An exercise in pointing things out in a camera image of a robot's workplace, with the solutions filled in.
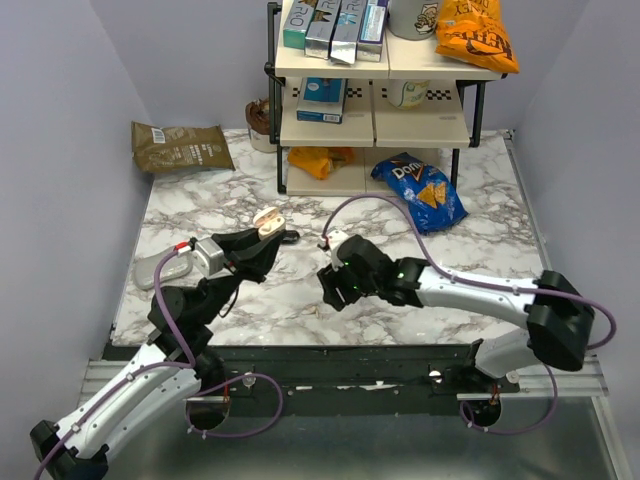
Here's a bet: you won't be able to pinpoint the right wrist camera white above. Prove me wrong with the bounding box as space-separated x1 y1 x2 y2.
318 230 350 252

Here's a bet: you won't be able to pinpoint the blue box middle shelf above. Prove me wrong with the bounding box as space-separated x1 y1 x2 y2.
296 77 347 124

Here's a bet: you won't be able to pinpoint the brown coffee bag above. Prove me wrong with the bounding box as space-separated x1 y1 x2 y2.
131 122 235 174

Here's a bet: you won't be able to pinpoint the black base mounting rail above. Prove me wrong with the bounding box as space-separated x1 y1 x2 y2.
102 343 521 419

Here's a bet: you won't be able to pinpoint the teal toothpaste box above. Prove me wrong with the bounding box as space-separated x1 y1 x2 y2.
283 0 317 50

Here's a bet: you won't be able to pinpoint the white green cup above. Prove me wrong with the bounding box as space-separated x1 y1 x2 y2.
387 79 430 110

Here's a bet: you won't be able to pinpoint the aluminium frame rail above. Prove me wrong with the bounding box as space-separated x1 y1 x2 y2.
451 354 609 401

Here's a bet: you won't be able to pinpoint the white cup brown contents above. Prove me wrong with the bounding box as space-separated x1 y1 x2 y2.
245 99 277 153

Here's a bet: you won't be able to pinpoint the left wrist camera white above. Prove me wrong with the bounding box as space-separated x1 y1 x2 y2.
192 237 225 278

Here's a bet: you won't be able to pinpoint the silver toothpaste box left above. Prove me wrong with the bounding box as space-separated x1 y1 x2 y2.
304 0 341 60

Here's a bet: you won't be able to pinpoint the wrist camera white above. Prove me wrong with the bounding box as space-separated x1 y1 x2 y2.
192 237 225 278
318 230 350 252

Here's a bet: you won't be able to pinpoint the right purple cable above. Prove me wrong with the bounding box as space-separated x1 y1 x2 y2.
319 194 619 435

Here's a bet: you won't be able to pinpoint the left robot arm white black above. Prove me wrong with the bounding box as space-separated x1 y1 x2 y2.
30 227 286 479

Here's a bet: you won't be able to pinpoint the white mug with cartoon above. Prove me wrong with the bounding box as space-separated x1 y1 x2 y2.
388 0 442 41

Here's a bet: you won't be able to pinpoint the beige earbud charging case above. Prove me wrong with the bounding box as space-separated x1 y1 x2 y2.
253 207 286 240

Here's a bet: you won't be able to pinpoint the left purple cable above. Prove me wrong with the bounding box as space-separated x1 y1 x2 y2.
30 243 285 480

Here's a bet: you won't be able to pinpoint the black earbud charging case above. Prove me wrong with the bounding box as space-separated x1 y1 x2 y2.
281 230 301 245

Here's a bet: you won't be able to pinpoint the orange chip bag top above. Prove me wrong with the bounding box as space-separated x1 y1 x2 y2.
435 0 520 74

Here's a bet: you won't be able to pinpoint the purple cable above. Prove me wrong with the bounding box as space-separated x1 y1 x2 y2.
30 243 285 480
319 194 619 435

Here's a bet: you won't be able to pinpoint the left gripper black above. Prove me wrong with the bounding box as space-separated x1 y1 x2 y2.
198 220 288 326

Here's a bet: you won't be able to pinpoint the beige shelf rack black frame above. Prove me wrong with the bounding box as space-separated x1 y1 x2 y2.
264 1 501 196

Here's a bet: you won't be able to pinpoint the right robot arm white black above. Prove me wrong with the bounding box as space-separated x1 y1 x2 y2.
318 231 595 392

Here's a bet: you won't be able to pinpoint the blue white toothpaste box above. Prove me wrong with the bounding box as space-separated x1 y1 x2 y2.
356 0 388 62

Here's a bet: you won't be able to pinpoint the small orange snack bag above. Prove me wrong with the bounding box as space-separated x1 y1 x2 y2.
287 147 355 180

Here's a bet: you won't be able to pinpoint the blue Doritos chip bag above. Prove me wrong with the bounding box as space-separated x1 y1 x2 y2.
371 152 468 235

